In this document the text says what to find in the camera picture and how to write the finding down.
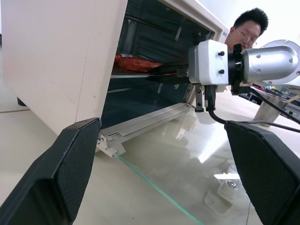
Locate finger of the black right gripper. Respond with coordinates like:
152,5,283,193
144,75,191,85
150,63,188,75

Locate white toaster oven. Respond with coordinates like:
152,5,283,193
0,0,227,137

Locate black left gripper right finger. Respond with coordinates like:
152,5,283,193
224,121,300,225

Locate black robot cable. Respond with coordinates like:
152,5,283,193
248,86,300,124
204,84,300,133

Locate red sausage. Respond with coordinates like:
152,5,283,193
118,57,164,72
114,53,132,63

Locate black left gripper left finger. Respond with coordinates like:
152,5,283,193
0,118,102,225

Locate man with black hair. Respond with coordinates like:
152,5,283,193
224,7,269,51

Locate dark metal baking tray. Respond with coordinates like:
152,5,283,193
111,52,189,79

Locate glass toaster oven door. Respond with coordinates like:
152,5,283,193
95,102,258,225

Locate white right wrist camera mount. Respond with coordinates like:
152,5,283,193
188,39,229,92

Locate steel cylinder cup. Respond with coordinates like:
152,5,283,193
254,93,288,128

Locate thin-rimmed glasses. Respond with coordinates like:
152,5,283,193
235,28,258,46

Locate dark oven heating rod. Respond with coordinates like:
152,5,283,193
125,13,172,33

